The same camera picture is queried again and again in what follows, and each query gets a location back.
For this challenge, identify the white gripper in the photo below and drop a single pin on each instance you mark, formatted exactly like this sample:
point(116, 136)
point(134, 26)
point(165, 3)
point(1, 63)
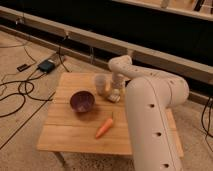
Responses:
point(117, 83)

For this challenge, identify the white sponge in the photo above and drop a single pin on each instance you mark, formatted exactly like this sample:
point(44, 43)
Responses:
point(114, 98)

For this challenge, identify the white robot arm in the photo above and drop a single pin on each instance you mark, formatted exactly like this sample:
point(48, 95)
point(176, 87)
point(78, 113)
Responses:
point(147, 96)

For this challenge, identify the purple ceramic bowl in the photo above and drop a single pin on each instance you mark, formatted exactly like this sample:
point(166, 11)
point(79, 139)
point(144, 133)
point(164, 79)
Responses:
point(82, 101)

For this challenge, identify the clear plastic cup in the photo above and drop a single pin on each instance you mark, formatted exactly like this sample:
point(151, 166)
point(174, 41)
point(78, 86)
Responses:
point(100, 84)

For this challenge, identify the orange carrot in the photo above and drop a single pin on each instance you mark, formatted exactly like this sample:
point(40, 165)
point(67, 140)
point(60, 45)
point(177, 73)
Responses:
point(104, 127)

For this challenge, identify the wooden table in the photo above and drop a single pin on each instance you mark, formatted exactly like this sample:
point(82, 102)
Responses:
point(66, 131)

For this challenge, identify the black power adapter box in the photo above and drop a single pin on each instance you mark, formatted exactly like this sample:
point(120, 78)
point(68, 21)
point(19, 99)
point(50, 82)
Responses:
point(46, 66)

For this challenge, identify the metal table leg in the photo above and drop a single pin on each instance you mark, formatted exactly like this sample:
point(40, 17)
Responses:
point(61, 159)

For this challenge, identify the small black device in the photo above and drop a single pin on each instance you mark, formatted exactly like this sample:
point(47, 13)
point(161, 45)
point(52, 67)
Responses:
point(22, 67)

